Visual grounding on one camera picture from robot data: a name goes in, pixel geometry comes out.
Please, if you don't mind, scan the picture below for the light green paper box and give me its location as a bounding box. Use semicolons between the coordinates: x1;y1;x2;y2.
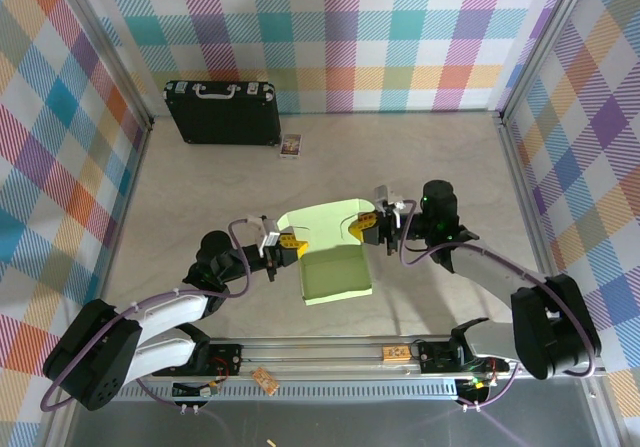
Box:
276;196;375;308

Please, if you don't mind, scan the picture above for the small colourful card box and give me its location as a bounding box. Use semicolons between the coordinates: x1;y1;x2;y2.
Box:
278;133;304;160

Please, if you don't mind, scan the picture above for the black connector with green plug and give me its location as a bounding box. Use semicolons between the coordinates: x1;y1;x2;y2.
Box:
172;380;221;399

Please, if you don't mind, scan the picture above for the perforated metal strip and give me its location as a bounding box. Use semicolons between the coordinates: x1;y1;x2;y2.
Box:
119;385;459;401

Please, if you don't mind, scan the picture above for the black connector with lit LEDs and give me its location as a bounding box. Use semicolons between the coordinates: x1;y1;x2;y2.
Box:
457;376;491;403

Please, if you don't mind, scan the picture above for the grey metal lower panel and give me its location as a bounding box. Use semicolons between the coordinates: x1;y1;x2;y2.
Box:
64;399;612;447

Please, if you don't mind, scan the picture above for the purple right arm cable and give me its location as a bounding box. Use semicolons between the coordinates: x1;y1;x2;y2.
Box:
399;199;602;413

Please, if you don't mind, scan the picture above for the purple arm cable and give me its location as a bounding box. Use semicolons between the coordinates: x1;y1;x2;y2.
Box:
399;199;602;413
40;215;266;413

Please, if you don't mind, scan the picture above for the aluminium side rail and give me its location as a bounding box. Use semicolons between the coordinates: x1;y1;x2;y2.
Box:
87;116;154;342
497;114;574;337

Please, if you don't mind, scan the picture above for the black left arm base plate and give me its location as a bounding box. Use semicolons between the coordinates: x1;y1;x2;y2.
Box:
194;342;245;377

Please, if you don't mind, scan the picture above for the aluminium frame cross rail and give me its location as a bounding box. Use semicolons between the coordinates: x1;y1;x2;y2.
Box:
52;335;609;383

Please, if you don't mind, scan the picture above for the black briefcase with silver handle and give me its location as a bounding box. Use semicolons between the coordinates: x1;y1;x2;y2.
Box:
163;79;282;147

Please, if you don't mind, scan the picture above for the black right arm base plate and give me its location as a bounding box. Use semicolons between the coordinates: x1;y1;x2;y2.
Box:
417;339;511;374

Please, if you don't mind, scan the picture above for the aluminium frame post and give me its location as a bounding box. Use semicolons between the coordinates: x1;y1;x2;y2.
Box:
57;0;155;128
497;0;596;123

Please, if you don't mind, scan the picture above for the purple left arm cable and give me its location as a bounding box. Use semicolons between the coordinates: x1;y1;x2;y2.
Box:
40;215;266;413

